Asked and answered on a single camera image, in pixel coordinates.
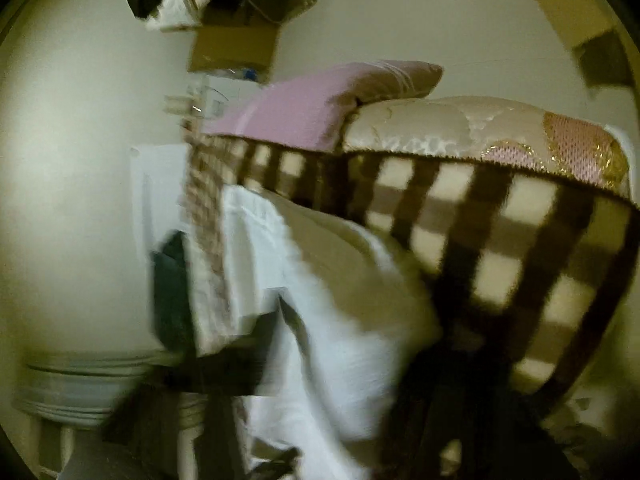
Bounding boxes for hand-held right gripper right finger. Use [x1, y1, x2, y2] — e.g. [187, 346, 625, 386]
[387, 355, 556, 480]

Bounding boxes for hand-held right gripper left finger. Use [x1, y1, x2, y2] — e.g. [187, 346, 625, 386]
[162, 297, 291, 480]

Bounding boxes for white pants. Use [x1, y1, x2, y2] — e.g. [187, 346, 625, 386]
[220, 185, 446, 480]

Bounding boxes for dark object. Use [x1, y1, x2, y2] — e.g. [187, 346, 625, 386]
[149, 230, 197, 357]

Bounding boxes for brown checkered blanket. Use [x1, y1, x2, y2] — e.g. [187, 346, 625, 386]
[182, 132, 640, 426]

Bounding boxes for pink pillow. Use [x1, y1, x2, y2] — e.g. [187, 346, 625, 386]
[202, 60, 445, 153]

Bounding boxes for clear plastic packaging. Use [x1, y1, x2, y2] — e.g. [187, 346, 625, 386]
[162, 66, 263, 122]

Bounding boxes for beige quilted satin comforter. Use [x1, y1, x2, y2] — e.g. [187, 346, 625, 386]
[340, 96, 632, 196]

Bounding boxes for brown cardboard box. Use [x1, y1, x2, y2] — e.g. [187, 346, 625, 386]
[187, 0, 318, 83]

